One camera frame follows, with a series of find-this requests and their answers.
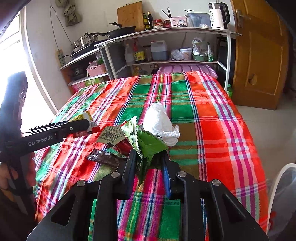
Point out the wooden door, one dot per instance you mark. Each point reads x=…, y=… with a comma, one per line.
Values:
x=262, y=54

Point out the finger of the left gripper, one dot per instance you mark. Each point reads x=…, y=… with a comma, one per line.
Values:
x=51, y=128
x=76, y=127

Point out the white kitchen shelf rack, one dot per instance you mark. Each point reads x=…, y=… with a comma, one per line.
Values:
x=117, y=53

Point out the white oil jug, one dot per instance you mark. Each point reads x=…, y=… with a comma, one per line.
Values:
x=159, y=50

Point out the dark brown wrapper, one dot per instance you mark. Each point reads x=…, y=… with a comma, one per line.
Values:
x=103, y=157

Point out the yellow label sauce bottle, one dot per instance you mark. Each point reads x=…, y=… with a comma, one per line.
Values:
x=138, y=52

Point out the person's left hand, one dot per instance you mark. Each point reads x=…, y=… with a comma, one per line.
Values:
x=6, y=172

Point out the plaid red green tablecloth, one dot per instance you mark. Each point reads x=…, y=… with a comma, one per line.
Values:
x=169, y=157

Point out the white tissue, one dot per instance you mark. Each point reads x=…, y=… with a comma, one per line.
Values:
x=157, y=122

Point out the pink plastic basket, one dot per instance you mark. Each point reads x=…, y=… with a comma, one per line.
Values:
x=93, y=70

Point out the red snack wrapper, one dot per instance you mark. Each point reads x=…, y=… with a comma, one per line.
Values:
x=110, y=135

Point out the steel pot with lid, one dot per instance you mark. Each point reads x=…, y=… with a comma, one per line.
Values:
x=84, y=41

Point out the green snack wrapper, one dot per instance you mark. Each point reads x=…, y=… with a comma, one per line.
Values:
x=147, y=146

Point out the clear plastic storage box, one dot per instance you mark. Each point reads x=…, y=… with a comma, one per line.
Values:
x=197, y=19

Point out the white trash bin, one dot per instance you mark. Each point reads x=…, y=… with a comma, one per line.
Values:
x=281, y=198

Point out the white electric kettle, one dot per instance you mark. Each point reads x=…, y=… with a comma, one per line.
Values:
x=219, y=15

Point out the black frying pan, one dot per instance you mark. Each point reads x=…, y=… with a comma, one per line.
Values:
x=120, y=31

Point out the white plastic tub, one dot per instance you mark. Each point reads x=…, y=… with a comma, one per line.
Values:
x=187, y=53

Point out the green bottle on floor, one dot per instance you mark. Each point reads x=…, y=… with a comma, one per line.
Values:
x=229, y=90

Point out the green cardboard box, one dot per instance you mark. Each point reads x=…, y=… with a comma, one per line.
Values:
x=85, y=83

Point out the dark sauce bottle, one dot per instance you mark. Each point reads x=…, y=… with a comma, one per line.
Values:
x=150, y=20

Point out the wooden cutting board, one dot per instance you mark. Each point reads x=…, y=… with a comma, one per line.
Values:
x=131, y=15

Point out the hanging green cloth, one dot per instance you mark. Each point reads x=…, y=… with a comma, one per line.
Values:
x=69, y=12

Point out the white power strip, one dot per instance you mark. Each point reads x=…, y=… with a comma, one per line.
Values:
x=61, y=58

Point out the purple lid storage bin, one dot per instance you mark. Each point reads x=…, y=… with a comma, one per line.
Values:
x=183, y=68

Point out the pink utensil holder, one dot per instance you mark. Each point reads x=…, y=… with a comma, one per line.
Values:
x=180, y=21

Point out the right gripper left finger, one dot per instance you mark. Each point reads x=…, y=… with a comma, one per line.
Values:
x=113, y=187

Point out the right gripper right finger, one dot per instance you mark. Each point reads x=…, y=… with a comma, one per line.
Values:
x=179, y=185

